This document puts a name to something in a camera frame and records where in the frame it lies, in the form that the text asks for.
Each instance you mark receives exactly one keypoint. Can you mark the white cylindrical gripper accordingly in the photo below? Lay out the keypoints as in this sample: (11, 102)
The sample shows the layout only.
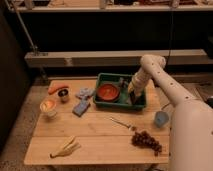
(138, 82)

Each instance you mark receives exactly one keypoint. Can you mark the black handled brush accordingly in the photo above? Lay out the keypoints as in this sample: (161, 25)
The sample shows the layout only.
(127, 92)

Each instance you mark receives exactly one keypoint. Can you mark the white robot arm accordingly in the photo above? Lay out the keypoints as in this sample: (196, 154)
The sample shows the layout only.
(191, 135)

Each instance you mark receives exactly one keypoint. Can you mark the green plastic tray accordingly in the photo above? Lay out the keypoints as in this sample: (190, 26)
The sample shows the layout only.
(114, 79)

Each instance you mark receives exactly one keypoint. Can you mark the red bowl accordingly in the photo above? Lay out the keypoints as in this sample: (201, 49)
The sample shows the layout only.
(107, 92)

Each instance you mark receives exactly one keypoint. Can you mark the white lower shelf beam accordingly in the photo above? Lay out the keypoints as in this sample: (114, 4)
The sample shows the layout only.
(113, 58)

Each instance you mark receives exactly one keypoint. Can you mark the light blue cup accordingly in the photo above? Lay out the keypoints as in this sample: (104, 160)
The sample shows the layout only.
(161, 118)

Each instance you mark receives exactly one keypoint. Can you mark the blue sponge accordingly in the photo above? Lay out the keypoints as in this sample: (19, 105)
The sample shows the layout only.
(81, 108)

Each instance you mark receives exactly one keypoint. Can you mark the bunch of dark grapes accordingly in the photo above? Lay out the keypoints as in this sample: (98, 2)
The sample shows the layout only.
(144, 139)

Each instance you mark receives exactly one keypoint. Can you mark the small metal cup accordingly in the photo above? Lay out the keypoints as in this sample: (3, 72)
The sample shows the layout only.
(64, 95)

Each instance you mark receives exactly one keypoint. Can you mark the orange carrot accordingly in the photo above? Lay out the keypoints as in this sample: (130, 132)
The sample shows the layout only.
(55, 88)

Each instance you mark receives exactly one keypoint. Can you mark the yellow banana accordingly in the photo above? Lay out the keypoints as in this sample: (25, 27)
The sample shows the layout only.
(67, 148)

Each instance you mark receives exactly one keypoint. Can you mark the clear cup with orange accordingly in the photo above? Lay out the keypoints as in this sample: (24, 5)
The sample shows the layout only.
(48, 108)

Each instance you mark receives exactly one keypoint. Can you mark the white upper shelf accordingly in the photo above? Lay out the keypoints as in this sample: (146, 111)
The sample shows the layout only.
(107, 6)

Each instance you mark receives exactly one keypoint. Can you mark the metal diagonal pole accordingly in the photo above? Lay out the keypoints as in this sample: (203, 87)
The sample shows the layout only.
(33, 47)

